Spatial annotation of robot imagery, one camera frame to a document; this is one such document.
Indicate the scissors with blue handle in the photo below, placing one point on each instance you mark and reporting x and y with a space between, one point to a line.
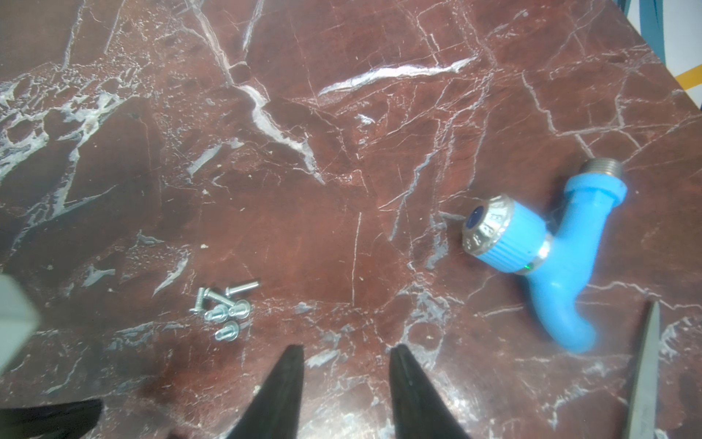
641 419

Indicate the long silver screw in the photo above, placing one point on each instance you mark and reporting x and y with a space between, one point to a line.
242 288
208 293

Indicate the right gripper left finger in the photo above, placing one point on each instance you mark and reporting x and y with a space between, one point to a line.
275 410

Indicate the blue plastic faucet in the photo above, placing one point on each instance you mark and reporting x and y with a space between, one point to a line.
512 239

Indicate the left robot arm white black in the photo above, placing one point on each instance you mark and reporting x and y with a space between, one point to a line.
19 322

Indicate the silver flange screw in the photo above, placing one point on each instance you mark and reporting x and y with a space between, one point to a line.
218 314
229 332
240 310

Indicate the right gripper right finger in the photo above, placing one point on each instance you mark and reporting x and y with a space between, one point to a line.
418 409

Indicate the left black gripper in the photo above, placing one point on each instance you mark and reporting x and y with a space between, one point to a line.
71 420

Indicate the short silver screw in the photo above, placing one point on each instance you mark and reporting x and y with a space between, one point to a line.
198 308

